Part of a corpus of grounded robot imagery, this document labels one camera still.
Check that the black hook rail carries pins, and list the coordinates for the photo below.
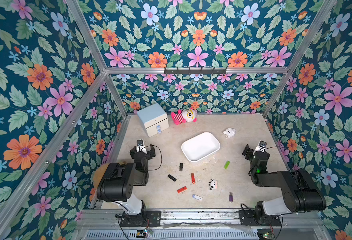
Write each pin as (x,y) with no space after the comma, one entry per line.
(195,70)

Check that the green usb flash drive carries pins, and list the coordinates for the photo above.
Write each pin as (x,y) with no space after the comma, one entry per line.
(227,164)

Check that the black red usb drive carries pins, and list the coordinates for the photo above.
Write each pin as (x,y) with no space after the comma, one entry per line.
(172,178)

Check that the small cow plush toy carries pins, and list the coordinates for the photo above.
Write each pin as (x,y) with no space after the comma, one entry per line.
(213,184)

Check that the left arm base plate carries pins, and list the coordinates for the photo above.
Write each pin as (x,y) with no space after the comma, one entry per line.
(144,219)

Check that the white mini drawer cabinet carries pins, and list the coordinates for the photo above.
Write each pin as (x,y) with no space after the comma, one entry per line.
(154,119)

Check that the brown teddy bear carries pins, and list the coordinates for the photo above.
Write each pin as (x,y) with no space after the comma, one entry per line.
(106,169)

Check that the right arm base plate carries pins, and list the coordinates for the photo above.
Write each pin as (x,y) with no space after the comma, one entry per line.
(249,218)

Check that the white plush keychain toy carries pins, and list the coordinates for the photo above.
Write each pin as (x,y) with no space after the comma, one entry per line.
(229,133)

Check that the pink striped plush toy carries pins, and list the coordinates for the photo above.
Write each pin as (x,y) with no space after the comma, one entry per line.
(184,116)

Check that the red rounded usb drive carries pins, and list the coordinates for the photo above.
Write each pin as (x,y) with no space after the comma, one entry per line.
(193,178)

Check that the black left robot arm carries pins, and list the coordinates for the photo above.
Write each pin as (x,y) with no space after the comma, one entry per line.
(114,182)

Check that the red rectangular usb drive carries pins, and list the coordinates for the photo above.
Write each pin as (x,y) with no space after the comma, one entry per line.
(182,189)

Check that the white blue usb drive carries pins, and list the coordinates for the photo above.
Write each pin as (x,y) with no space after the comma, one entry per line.
(196,197)

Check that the white plastic storage box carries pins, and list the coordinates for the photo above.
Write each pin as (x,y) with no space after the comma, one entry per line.
(200,147)

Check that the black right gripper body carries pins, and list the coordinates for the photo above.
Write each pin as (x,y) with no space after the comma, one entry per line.
(247,151)

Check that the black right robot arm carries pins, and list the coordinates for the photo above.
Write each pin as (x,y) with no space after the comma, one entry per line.
(299,192)

